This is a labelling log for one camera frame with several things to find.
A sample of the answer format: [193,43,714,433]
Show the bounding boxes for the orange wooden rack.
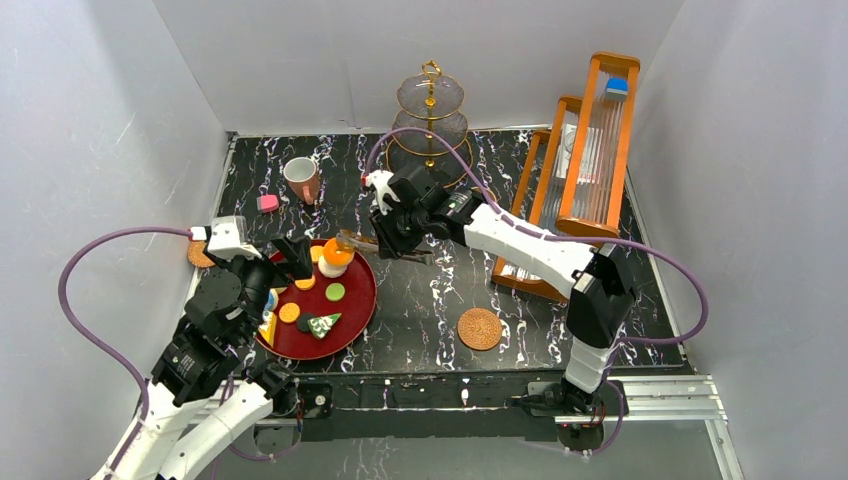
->
[491,51,643,305]

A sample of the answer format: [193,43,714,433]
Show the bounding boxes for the pink mug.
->
[283,157,321,205]

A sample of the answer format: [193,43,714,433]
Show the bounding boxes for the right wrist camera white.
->
[363,170,400,216]

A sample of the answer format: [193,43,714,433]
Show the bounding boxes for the woven coaster left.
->
[187,241,215,269]

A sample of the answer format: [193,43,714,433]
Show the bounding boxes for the three-tier glass cake stand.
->
[385,60,474,187]

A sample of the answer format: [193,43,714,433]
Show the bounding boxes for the orange donut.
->
[322,238,354,268]

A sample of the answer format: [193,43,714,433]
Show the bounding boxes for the blue white donut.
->
[263,289,279,312]

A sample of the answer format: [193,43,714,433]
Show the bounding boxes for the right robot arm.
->
[362,165,636,414]

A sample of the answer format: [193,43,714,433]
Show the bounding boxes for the red round tray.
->
[258,253,377,361]

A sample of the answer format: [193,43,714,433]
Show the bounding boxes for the pink grey eraser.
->
[256,194,280,214]

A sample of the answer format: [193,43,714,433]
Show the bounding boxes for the yellow biscuit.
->
[277,302,301,324]
[310,245,324,263]
[294,276,316,291]

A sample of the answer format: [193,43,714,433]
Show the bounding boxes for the woven coaster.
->
[457,308,503,351]
[187,241,215,269]

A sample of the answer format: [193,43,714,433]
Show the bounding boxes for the yellow biscuit upper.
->
[310,245,324,263]

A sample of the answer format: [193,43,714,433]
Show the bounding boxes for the yellow layered cake slice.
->
[259,311,278,347]

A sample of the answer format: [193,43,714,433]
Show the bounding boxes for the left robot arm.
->
[95,236,313,479]

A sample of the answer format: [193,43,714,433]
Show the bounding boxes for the woven coaster front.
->
[457,308,503,351]

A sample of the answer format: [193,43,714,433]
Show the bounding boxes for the green macaron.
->
[325,282,346,302]

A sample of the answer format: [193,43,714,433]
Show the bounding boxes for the green triangular cake slice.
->
[310,313,342,340]

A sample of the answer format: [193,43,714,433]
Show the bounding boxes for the blue eraser block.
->
[603,77,629,103]

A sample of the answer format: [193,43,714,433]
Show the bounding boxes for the black sandwich cookie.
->
[296,312,314,334]

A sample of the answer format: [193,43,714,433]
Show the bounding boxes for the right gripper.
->
[368,197,429,261]

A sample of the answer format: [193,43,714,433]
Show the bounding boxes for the yellow biscuit lower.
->
[277,302,301,324]

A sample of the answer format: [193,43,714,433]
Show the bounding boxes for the yellow biscuit middle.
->
[294,276,316,291]

